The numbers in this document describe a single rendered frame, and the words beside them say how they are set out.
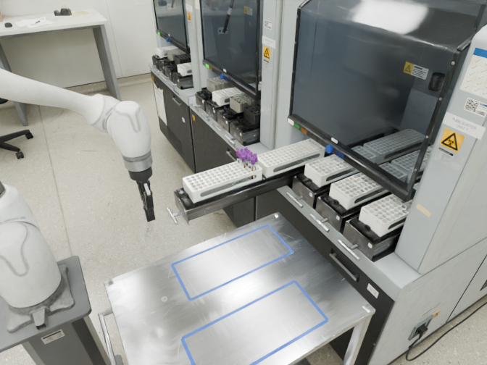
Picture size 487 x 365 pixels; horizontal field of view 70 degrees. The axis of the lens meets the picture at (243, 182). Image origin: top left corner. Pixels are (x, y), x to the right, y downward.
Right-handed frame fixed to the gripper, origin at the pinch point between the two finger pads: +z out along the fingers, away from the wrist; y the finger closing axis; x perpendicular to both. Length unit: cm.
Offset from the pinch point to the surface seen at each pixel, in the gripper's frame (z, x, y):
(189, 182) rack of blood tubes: -6.7, -16.5, 0.9
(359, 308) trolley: -2, -36, -67
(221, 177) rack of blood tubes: -5.9, -28.6, -1.2
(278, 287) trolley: -2, -21, -51
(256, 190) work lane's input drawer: 1.0, -41.1, -6.8
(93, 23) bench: -9, -34, 280
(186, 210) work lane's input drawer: -0.8, -11.8, -6.4
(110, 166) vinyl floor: 80, -6, 169
